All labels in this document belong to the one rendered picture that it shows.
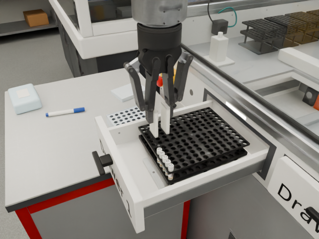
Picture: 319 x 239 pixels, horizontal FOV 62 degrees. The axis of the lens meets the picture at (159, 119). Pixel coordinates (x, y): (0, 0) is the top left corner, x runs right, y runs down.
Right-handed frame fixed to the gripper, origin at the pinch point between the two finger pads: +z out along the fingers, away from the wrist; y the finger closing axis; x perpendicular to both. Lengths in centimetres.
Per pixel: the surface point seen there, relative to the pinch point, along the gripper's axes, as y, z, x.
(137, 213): -10.3, 10.5, -12.1
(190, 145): 7.7, 9.6, -1.0
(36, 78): -30, 99, 242
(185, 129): 9.9, 9.6, 5.0
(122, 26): 19, 6, 82
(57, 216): -26.9, 36.0, 13.6
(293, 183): 21.2, 10.0, -19.7
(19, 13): -33, 75, 419
